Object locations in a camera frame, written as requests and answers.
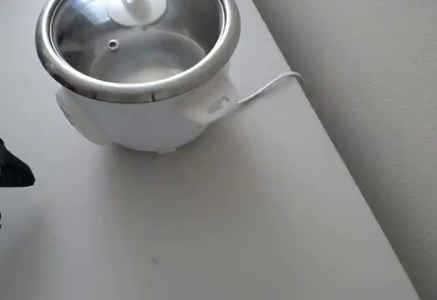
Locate white rice cooker body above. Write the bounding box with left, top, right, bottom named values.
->
left=36, top=0, right=242, bottom=154

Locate glass lid with white knob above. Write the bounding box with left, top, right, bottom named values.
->
left=51, top=0, right=228, bottom=85

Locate stainless steel inner pot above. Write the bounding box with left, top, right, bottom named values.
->
left=36, top=0, right=242, bottom=105

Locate white power cord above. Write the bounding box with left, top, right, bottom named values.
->
left=237, top=71, right=307, bottom=107

